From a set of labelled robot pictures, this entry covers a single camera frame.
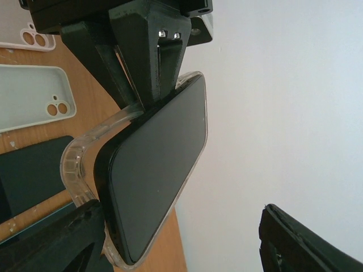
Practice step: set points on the dark green phone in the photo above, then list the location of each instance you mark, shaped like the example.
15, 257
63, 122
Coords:
39, 225

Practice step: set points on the clear transparent phone case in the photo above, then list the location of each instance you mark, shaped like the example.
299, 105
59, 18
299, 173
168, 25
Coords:
77, 169

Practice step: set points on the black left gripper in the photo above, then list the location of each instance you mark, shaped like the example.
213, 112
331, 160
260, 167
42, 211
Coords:
152, 37

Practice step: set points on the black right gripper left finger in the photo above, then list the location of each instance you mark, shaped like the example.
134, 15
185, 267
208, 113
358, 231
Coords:
72, 243

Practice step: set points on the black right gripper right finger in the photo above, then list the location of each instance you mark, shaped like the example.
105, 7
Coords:
288, 245

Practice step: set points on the dark grey phone corner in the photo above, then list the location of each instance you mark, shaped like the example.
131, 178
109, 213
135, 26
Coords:
140, 171

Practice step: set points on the cream white phone case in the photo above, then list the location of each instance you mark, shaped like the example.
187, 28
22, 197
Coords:
34, 95

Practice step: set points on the black phone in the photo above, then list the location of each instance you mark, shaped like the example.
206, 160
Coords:
31, 175

